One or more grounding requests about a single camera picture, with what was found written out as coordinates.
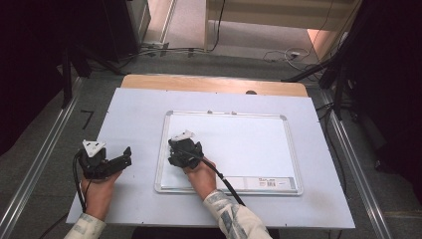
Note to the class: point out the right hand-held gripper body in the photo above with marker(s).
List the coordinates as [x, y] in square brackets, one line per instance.
[184, 149]

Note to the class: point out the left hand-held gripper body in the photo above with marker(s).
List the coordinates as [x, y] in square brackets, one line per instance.
[94, 164]

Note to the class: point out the silver framed whiteboard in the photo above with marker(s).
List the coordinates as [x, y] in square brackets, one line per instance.
[242, 149]

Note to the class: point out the person's right hand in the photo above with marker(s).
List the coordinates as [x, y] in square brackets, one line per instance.
[200, 181]

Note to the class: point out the person's left hand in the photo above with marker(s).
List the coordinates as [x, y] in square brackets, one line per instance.
[99, 196]

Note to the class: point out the white table cover board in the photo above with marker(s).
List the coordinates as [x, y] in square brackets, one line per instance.
[132, 116]

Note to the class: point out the wooden table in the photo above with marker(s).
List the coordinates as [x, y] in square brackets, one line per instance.
[205, 84]

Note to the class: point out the dark cabinet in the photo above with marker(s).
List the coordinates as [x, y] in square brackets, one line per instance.
[121, 30]

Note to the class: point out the black metal stand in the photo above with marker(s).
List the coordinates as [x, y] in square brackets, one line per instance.
[338, 89]

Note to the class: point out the aluminium floor rail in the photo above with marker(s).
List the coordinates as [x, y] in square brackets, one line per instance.
[43, 152]
[365, 195]

